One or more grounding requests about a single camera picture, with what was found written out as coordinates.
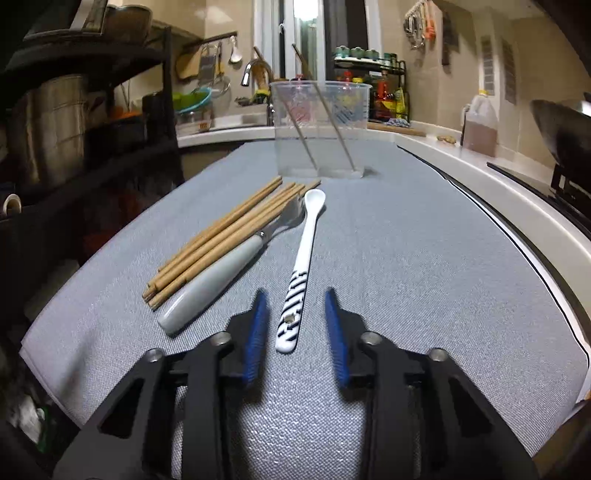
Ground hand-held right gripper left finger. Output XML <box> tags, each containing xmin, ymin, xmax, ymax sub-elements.
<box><xmin>53</xmin><ymin>288</ymin><xmax>271</xmax><ymax>480</ymax></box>

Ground grey table mat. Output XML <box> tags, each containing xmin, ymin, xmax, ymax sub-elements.
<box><xmin>19</xmin><ymin>138</ymin><xmax>591</xmax><ymax>480</ymax></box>

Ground hanging cleaver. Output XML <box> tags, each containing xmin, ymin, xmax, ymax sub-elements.
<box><xmin>441</xmin><ymin>14</ymin><xmax>458</xmax><ymax>65</ymax></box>

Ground pile of wooden chopsticks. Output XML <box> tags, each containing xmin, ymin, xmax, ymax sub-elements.
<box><xmin>142</xmin><ymin>175</ymin><xmax>322</xmax><ymax>311</ymax></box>

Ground large steel pot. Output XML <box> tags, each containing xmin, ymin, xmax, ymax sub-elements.
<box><xmin>7</xmin><ymin>74</ymin><xmax>90</xmax><ymax>185</ymax></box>

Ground wooden chopstick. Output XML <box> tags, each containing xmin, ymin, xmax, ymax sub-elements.
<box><xmin>292</xmin><ymin>44</ymin><xmax>357</xmax><ymax>171</ymax></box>
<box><xmin>253</xmin><ymin>45</ymin><xmax>319</xmax><ymax>171</ymax></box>

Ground metal grater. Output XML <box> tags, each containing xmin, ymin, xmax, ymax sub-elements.
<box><xmin>199</xmin><ymin>44</ymin><xmax>218</xmax><ymax>79</ymax></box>

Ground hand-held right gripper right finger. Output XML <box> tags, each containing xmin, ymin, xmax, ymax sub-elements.
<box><xmin>323</xmin><ymin>287</ymin><xmax>541</xmax><ymax>480</ymax></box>

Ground clear plastic measuring cup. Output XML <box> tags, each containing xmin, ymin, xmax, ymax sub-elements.
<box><xmin>269</xmin><ymin>80</ymin><xmax>374</xmax><ymax>180</ymax></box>

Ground brown bowl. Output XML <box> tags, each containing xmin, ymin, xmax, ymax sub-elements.
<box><xmin>104</xmin><ymin>4</ymin><xmax>153</xmax><ymax>44</ymax></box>

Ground black induction cooktop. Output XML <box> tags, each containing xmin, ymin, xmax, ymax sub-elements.
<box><xmin>487</xmin><ymin>161</ymin><xmax>591</xmax><ymax>222</ymax></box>

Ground round wooden cutting board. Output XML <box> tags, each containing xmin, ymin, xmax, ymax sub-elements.
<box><xmin>369</xmin><ymin>122</ymin><xmax>426</xmax><ymax>137</ymax></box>

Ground black spice rack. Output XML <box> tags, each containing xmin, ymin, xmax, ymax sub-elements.
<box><xmin>333</xmin><ymin>46</ymin><xmax>411</xmax><ymax>123</ymax></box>

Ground plastic oil jug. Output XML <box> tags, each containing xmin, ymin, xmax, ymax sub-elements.
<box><xmin>462</xmin><ymin>90</ymin><xmax>500</xmax><ymax>155</ymax></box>

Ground black wok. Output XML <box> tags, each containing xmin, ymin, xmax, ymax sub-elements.
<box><xmin>530</xmin><ymin>92</ymin><xmax>591</xmax><ymax>171</ymax></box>

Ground white frame window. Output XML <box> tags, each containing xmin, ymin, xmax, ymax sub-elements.
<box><xmin>252</xmin><ymin>0</ymin><xmax>384</xmax><ymax>84</ymax></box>

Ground fork with grey handle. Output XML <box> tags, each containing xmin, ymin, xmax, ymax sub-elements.
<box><xmin>157</xmin><ymin>198</ymin><xmax>309</xmax><ymax>336</ymax></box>

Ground black shelf rack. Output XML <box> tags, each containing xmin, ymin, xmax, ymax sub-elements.
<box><xmin>0</xmin><ymin>0</ymin><xmax>185</xmax><ymax>352</ymax></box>

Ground hanging kitchen tools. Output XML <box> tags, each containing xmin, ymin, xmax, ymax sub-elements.
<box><xmin>404</xmin><ymin>0</ymin><xmax>437</xmax><ymax>49</ymax></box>

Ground chrome faucet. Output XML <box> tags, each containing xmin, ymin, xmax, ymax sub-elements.
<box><xmin>240</xmin><ymin>59</ymin><xmax>278</xmax><ymax>125</ymax></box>

